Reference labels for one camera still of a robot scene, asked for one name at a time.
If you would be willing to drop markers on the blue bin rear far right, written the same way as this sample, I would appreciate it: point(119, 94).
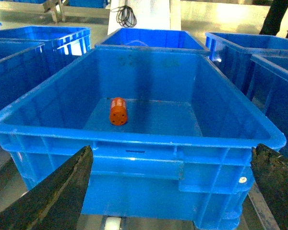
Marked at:
point(232, 53)

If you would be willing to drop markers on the orange cylindrical cap 4680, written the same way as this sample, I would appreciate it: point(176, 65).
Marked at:
point(118, 112)

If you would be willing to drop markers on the blue bin front far right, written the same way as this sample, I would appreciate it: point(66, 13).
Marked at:
point(268, 90)

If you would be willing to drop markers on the blue bin front centre left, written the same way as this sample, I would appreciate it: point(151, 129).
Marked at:
point(23, 66)

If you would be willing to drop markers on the blue bin front centre right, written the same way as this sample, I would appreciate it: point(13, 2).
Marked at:
point(184, 153)

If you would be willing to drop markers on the blue bin rear centre left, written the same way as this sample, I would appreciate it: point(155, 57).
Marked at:
point(62, 44)

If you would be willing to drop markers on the blue bin rear centre right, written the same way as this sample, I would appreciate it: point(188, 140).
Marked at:
point(154, 40)

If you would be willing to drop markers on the blue bin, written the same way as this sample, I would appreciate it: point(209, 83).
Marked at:
point(268, 90)
point(62, 44)
point(232, 53)
point(184, 153)
point(23, 66)
point(154, 40)

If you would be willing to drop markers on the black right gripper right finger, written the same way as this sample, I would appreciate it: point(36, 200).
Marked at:
point(270, 170)

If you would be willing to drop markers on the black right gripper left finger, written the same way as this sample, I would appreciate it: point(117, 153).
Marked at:
point(56, 202)

